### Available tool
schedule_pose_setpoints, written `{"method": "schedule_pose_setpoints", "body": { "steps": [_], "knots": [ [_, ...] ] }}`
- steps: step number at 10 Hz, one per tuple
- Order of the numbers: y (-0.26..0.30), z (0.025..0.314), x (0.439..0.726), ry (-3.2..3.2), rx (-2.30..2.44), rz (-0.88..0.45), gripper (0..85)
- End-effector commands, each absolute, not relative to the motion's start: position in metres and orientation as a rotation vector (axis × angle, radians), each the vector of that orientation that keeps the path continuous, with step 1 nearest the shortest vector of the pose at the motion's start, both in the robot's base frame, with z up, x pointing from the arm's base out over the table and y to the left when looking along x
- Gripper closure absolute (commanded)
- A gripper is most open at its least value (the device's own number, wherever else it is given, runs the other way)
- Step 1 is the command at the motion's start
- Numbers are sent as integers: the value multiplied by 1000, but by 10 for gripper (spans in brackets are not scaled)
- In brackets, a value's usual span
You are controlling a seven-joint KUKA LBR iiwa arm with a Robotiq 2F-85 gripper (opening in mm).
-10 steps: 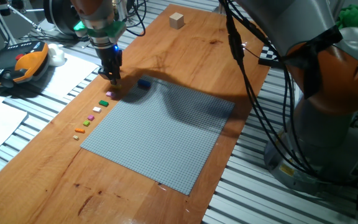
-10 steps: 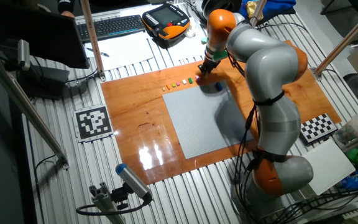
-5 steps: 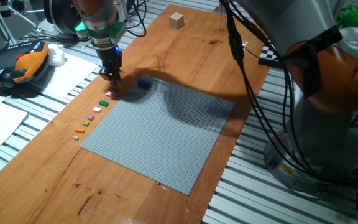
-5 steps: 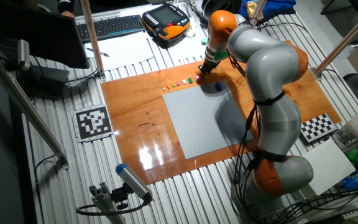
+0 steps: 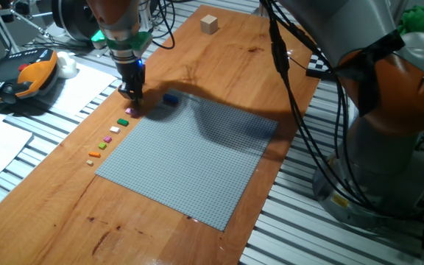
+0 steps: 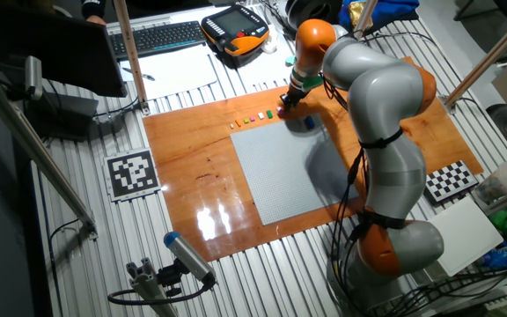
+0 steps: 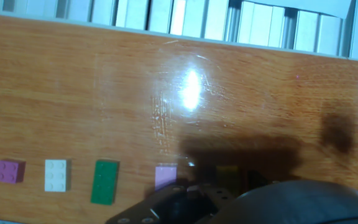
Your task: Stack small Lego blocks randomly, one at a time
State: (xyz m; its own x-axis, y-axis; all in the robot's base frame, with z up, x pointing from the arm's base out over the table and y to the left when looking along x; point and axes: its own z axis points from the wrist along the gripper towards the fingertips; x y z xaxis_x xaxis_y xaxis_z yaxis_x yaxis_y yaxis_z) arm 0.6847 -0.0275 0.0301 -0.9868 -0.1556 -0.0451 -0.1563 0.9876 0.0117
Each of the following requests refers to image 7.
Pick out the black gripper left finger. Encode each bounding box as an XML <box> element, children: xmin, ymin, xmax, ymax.
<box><xmin>104</xmin><ymin>182</ymin><xmax>234</xmax><ymax>224</ymax></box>

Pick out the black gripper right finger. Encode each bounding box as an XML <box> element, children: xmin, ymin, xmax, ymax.
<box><xmin>247</xmin><ymin>169</ymin><xmax>275</xmax><ymax>189</ymax></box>

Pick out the yellow Lego brick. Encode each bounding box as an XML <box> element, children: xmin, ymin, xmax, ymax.
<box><xmin>215</xmin><ymin>165</ymin><xmax>241</xmax><ymax>197</ymax></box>

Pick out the light pink Lego brick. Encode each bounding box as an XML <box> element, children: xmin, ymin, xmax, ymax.
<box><xmin>154</xmin><ymin>165</ymin><xmax>178</xmax><ymax>192</ymax></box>

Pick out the dark green Lego brick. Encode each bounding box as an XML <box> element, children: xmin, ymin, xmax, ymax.
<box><xmin>90</xmin><ymin>159</ymin><xmax>120</xmax><ymax>207</ymax></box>

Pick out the white Lego brick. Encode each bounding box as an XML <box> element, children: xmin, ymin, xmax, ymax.
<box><xmin>44</xmin><ymin>159</ymin><xmax>72</xmax><ymax>193</ymax></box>

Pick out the small magenta Lego brick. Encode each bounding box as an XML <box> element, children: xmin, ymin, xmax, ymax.
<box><xmin>0</xmin><ymin>159</ymin><xmax>27</xmax><ymax>185</ymax></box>

